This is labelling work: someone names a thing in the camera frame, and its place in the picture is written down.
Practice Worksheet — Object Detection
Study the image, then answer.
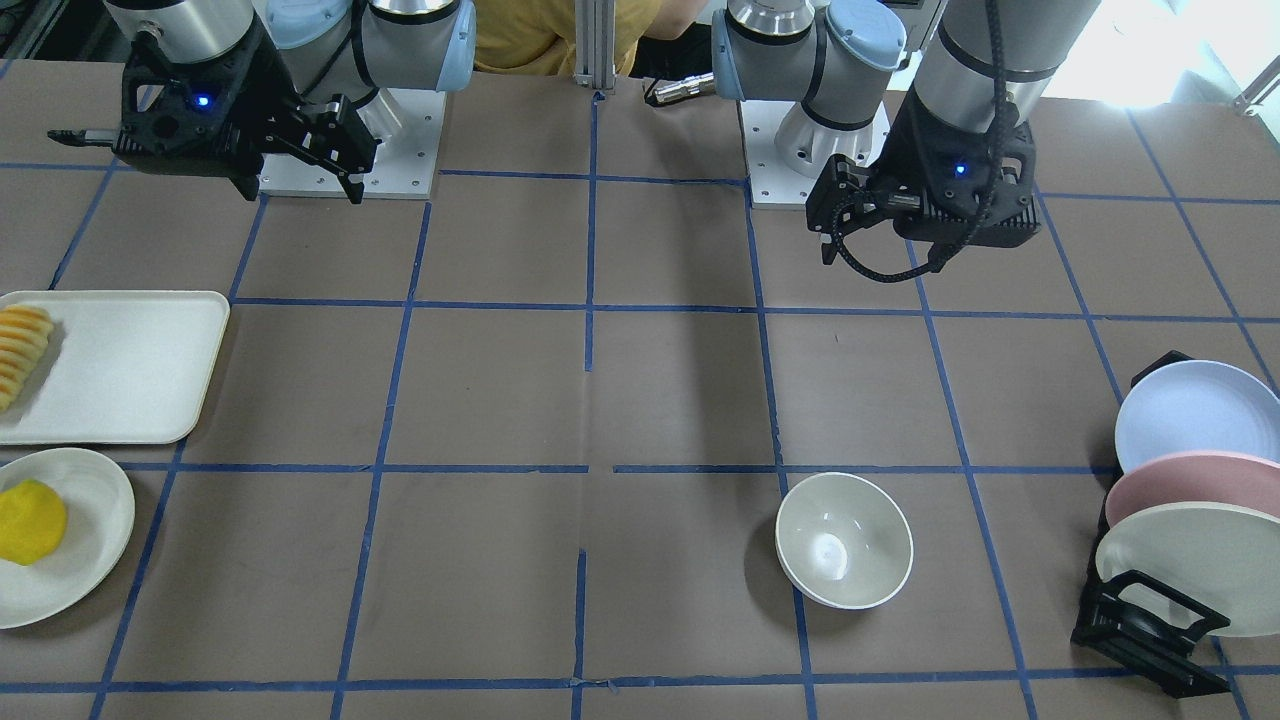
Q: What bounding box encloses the aluminium frame post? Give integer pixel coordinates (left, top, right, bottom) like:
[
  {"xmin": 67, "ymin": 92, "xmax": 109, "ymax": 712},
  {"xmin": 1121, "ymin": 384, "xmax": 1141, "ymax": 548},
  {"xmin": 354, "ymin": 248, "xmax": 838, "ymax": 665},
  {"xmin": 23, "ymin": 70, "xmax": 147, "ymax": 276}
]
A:
[{"xmin": 573, "ymin": 0, "xmax": 617, "ymax": 99}]

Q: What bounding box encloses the white round plate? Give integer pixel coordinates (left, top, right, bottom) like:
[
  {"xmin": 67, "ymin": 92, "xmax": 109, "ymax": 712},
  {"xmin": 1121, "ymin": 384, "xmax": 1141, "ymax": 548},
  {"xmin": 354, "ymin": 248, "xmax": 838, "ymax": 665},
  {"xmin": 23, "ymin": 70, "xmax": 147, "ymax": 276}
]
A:
[{"xmin": 1, "ymin": 447, "xmax": 134, "ymax": 629}]

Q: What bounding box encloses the sliced yellow fruit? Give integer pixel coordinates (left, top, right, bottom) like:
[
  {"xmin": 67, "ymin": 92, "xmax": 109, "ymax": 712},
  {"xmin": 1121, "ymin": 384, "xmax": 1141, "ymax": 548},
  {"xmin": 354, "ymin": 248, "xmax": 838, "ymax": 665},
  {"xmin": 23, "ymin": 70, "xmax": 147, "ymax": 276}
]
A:
[{"xmin": 1, "ymin": 304, "xmax": 55, "ymax": 413}]

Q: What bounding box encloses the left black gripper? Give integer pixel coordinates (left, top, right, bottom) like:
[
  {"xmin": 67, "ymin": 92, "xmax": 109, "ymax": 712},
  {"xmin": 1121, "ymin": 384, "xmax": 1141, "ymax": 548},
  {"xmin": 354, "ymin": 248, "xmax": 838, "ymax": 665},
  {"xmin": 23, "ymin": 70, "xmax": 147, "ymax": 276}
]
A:
[{"xmin": 805, "ymin": 90, "xmax": 1041, "ymax": 266}]

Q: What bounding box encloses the cream white plate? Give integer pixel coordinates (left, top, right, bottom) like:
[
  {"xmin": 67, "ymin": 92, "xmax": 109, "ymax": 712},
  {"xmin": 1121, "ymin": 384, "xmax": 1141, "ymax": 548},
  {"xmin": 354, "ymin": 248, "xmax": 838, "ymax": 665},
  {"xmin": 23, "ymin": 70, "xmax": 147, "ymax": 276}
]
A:
[{"xmin": 1094, "ymin": 501, "xmax": 1279, "ymax": 637}]

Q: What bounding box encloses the white ceramic bowl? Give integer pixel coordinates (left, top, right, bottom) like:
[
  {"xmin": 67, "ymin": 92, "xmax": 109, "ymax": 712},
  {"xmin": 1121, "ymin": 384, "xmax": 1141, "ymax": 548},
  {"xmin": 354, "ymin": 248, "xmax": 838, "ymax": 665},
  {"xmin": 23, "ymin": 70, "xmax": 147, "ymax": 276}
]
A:
[{"xmin": 774, "ymin": 471, "xmax": 915, "ymax": 611}]

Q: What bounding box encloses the black dish rack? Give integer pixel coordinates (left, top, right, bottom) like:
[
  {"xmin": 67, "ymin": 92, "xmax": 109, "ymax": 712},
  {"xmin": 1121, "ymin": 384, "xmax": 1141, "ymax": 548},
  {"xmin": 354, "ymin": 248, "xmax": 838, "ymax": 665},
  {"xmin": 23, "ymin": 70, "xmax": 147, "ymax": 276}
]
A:
[{"xmin": 1070, "ymin": 350, "xmax": 1233, "ymax": 700}]

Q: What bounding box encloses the black coiled cable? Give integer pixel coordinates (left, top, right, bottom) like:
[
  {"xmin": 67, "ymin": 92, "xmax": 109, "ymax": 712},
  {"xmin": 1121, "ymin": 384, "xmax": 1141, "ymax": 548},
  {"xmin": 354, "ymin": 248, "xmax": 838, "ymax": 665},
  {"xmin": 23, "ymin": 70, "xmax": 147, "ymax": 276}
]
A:
[{"xmin": 828, "ymin": 0, "xmax": 1014, "ymax": 284}]

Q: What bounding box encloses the yellow lemon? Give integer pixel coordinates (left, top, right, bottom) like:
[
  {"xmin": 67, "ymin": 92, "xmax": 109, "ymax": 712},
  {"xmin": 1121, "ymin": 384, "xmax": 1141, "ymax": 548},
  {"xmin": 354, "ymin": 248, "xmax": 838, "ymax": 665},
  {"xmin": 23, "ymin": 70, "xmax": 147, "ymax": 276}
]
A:
[{"xmin": 1, "ymin": 478, "xmax": 68, "ymax": 566}]

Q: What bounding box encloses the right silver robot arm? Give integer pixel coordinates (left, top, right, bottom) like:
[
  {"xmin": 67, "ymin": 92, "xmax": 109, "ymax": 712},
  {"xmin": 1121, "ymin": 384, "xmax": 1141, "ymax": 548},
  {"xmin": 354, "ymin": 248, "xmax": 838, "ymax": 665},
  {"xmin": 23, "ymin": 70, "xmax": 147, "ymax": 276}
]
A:
[{"xmin": 70, "ymin": 1, "xmax": 477, "ymax": 204}]

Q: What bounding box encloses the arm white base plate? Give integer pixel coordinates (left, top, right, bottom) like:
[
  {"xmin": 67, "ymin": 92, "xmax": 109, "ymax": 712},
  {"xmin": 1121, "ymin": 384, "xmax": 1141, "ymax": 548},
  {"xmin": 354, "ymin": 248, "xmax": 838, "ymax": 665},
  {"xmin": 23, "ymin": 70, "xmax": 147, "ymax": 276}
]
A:
[
  {"xmin": 260, "ymin": 88, "xmax": 451, "ymax": 200},
  {"xmin": 739, "ymin": 100, "xmax": 890, "ymax": 210}
]

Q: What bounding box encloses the white rectangular tray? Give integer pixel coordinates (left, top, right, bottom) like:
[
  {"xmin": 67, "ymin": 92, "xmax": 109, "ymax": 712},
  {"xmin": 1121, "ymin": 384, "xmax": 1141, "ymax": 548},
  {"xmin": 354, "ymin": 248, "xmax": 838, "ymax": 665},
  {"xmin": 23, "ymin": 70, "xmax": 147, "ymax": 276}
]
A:
[{"xmin": 1, "ymin": 290, "xmax": 230, "ymax": 446}]

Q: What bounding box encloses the pink plate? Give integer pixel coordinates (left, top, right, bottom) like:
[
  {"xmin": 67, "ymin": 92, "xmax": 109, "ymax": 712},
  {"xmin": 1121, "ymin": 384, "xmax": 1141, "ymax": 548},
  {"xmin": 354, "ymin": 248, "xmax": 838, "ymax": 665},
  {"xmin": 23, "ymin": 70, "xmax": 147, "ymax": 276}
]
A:
[{"xmin": 1102, "ymin": 450, "xmax": 1279, "ymax": 527}]

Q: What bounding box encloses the silver metal connector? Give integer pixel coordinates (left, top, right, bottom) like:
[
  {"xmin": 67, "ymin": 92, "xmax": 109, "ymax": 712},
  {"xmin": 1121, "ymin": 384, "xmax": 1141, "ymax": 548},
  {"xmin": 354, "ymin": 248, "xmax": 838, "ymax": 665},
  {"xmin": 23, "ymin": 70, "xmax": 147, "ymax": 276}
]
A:
[{"xmin": 643, "ymin": 72, "xmax": 716, "ymax": 108}]

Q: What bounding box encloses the light blue plate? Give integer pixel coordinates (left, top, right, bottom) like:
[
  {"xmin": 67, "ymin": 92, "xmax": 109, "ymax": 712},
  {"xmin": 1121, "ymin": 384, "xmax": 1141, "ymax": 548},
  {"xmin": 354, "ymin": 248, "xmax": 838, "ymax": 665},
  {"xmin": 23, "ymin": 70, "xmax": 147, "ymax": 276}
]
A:
[{"xmin": 1114, "ymin": 360, "xmax": 1279, "ymax": 471}]

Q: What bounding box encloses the person in yellow shirt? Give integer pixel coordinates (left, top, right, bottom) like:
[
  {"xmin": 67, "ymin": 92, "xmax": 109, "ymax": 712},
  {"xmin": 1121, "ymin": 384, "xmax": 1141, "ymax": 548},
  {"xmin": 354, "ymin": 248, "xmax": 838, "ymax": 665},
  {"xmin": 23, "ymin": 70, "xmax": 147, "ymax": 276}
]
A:
[{"xmin": 474, "ymin": 1, "xmax": 710, "ymax": 79}]

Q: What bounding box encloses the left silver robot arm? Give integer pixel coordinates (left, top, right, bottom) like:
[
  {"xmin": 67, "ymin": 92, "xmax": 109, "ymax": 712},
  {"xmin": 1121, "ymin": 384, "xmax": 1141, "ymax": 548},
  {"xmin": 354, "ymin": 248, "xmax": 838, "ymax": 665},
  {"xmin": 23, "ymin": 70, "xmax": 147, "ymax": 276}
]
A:
[{"xmin": 710, "ymin": 1, "xmax": 1098, "ymax": 283}]

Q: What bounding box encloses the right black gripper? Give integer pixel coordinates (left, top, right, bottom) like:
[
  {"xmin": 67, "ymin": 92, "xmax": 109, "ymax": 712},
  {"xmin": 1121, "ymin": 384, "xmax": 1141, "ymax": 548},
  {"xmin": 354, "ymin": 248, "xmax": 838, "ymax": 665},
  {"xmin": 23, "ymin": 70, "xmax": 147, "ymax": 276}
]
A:
[{"xmin": 111, "ymin": 12, "xmax": 378, "ymax": 204}]

